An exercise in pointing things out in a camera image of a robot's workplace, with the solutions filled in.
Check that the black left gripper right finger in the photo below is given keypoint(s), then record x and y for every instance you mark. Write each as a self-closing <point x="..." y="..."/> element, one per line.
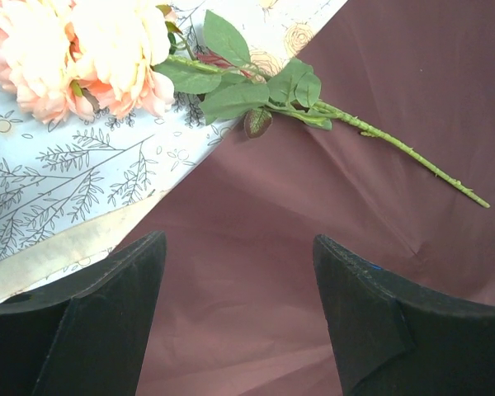
<point x="391" y="336"/>

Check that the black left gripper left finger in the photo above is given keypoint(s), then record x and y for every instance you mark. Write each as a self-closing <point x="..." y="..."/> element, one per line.
<point x="84" y="334"/>

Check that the cream printed ribbon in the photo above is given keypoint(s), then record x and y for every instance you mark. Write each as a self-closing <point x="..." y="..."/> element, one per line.
<point x="88" y="239"/>

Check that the red wrapping paper sheet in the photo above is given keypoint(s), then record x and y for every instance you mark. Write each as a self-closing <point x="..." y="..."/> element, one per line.
<point x="239" y="311"/>

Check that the pink rose stem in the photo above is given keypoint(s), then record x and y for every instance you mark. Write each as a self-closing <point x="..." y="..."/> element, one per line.
<point x="62" y="58"/>

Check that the floral patterned table mat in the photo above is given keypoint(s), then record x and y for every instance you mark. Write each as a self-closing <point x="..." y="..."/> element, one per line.
<point x="56" y="176"/>

